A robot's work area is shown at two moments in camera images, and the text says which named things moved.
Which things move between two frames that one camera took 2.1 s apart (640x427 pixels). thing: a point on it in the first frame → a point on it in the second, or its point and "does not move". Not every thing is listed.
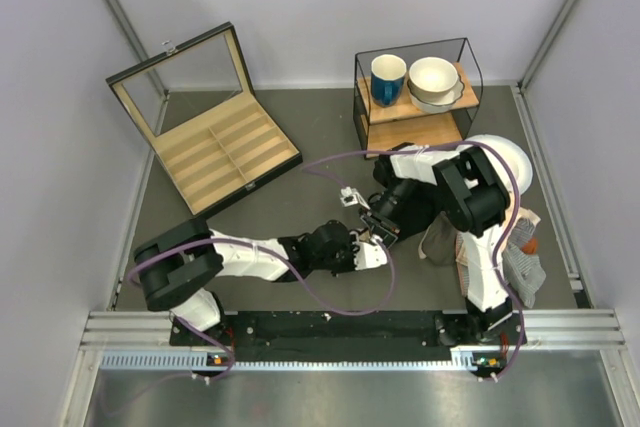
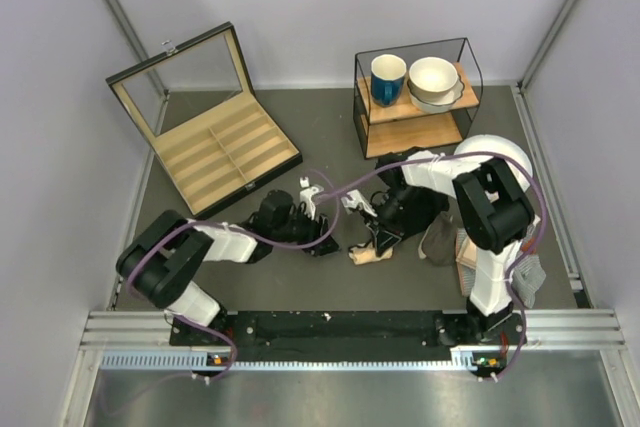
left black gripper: (351, 266) → (315, 230)
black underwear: (411, 205) does not move
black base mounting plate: (336, 336) does not move
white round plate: (518, 161) does not move
